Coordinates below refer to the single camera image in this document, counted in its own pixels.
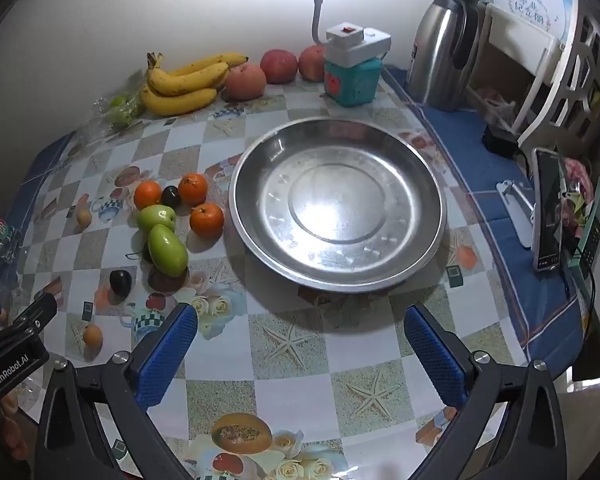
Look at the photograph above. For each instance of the small orange tangerine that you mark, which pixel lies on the small orange tangerine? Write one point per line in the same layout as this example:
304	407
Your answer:
193	188
206	220
147	195

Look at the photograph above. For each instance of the long green jujube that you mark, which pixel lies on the long green jujube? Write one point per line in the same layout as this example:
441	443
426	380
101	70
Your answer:
167	251

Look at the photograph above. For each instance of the round green jujube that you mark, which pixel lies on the round green jujube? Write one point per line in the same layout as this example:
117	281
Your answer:
155	216

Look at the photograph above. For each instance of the black power adapter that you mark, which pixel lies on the black power adapter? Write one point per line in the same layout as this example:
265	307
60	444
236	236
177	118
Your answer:
500	142

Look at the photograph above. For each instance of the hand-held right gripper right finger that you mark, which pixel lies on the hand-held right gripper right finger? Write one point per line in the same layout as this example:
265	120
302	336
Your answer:
435	350

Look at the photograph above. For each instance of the clear glass with round logo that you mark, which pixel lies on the clear glass with round logo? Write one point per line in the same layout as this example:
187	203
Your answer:
0	232

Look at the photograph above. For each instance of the round stainless steel plate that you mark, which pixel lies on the round stainless steel plate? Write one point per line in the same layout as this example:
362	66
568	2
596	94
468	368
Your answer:
337	205

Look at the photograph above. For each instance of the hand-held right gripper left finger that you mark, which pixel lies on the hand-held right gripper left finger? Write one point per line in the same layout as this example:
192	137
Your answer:
167	350

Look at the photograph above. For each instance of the white wooden rack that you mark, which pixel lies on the white wooden rack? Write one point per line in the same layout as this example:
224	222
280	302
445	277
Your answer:
530	35

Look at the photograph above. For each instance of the clear bag of green fruits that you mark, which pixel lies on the clear bag of green fruits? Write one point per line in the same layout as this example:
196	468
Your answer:
120	110

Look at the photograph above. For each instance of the dark cherry with stem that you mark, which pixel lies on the dark cherry with stem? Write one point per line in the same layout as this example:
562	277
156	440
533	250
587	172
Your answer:
146	254

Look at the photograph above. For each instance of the checkered printed tablecloth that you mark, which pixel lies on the checkered printed tablecloth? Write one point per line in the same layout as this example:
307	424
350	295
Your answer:
300	360

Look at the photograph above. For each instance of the white gooseneck lamp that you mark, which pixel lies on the white gooseneck lamp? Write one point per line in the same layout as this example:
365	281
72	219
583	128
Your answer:
316	15

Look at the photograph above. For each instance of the yellow banana bunch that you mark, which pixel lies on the yellow banana bunch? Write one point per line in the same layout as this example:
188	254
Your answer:
180	85

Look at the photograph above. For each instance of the colourful floral packet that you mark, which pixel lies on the colourful floral packet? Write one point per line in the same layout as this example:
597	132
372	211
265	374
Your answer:
577	175

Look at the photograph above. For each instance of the black smartphone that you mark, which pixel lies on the black smartphone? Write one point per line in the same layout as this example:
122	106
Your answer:
547	215

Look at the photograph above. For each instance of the clear plastic bag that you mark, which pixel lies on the clear plastic bag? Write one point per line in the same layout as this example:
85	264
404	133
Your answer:
495	105

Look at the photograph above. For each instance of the stainless steel thermos jug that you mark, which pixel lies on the stainless steel thermos jug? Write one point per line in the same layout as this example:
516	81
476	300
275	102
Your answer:
440	50

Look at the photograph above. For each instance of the person's left hand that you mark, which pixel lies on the person's left hand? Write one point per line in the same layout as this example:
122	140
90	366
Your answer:
14	430

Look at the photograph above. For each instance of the white printed card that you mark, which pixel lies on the white printed card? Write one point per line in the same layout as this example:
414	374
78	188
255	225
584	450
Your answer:
535	2

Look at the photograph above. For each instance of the small brown longan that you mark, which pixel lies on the small brown longan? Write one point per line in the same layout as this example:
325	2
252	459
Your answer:
84	217
92	336

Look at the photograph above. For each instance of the teal plastic box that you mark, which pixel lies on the teal plastic box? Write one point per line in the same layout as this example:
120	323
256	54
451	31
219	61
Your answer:
355	84

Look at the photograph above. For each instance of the pale red apple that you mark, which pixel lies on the pale red apple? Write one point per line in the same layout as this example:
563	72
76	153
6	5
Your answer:
243	81

